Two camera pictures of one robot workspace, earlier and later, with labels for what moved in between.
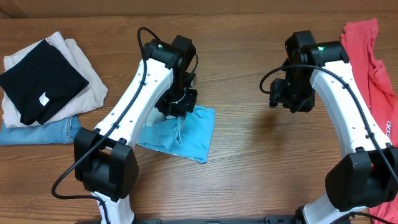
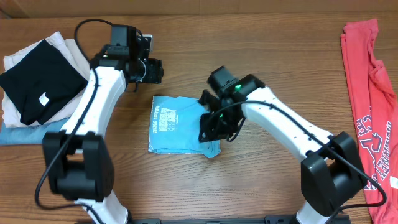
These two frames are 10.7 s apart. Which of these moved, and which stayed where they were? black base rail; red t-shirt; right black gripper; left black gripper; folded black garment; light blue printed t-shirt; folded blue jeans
Moved: light blue printed t-shirt; left black gripper; right black gripper
Stayed: folded black garment; folded blue jeans; black base rail; red t-shirt
